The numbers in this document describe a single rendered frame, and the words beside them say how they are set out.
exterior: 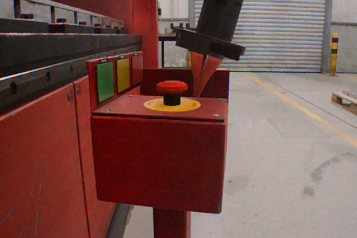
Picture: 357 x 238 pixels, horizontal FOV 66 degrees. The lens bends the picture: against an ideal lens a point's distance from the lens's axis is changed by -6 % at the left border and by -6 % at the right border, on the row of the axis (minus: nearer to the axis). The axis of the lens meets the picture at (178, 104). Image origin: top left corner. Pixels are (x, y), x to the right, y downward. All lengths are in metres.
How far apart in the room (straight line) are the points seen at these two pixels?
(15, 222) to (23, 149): 0.11
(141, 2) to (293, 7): 5.93
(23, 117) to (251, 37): 7.04
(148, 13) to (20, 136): 1.71
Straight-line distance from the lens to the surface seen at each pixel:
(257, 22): 7.41
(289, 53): 7.66
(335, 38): 7.53
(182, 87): 0.35
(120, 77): 0.42
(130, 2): 2.11
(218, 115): 0.32
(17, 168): 0.47
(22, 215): 0.50
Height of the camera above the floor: 0.87
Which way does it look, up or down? 13 degrees down
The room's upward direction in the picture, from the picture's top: straight up
